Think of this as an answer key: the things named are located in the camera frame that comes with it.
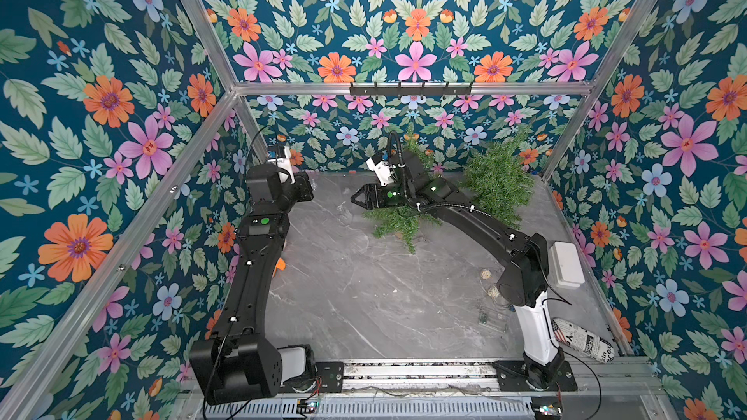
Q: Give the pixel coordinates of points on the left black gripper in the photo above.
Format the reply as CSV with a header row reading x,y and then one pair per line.
x,y
302,188

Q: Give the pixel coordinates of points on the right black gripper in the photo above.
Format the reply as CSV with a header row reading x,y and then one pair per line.
x,y
376,195

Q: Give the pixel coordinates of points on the green christmas tree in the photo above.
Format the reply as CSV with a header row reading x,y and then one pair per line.
x,y
496,178
399,221

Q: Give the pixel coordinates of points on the rattan ball string light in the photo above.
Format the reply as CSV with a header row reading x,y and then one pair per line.
x,y
489,281

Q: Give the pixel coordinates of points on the clear battery box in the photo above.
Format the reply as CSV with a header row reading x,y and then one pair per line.
x,y
494,317

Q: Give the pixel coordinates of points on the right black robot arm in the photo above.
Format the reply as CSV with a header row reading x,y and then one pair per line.
x,y
525,278

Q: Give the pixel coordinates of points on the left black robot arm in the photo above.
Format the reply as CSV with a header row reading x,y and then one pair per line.
x,y
237,363

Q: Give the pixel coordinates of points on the orange shark plush toy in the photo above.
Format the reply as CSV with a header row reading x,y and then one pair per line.
x,y
280,265

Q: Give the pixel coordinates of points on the white rectangular box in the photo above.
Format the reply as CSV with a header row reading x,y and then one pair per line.
x,y
566,271

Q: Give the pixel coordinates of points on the newspaper print can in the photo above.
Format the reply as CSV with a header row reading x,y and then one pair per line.
x,y
583,341

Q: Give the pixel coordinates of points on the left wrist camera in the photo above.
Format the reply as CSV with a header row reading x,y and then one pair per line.
x,y
279,156

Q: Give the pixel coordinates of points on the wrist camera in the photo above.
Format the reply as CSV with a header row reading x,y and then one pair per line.
x,y
379,165
279,156

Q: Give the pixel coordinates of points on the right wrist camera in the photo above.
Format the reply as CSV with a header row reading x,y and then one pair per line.
x,y
379,165

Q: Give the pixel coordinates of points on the black hook rail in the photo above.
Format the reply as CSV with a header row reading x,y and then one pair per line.
x,y
410,89

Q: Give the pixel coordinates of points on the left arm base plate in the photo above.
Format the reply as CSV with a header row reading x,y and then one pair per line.
x,y
328,377

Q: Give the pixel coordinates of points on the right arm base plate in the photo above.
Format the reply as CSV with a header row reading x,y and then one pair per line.
x,y
515,376

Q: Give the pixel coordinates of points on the white slotted cable duct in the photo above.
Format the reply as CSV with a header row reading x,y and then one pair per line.
x,y
374,408

